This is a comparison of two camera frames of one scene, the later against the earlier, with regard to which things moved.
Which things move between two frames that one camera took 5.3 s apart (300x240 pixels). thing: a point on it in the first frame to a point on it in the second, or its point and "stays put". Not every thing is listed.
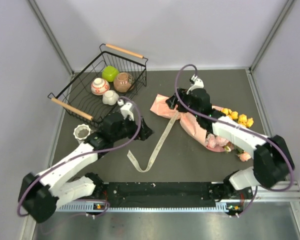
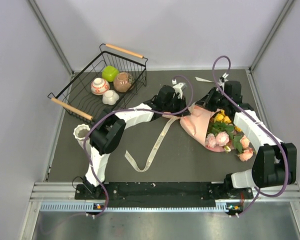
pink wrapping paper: x=192 y=125 stays put
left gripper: x=145 y=131 to x=182 y=104
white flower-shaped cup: x=110 y=97 stays put
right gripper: x=172 y=102 to x=203 y=102
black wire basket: x=95 y=91 stays put
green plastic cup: x=109 y=73 stays put
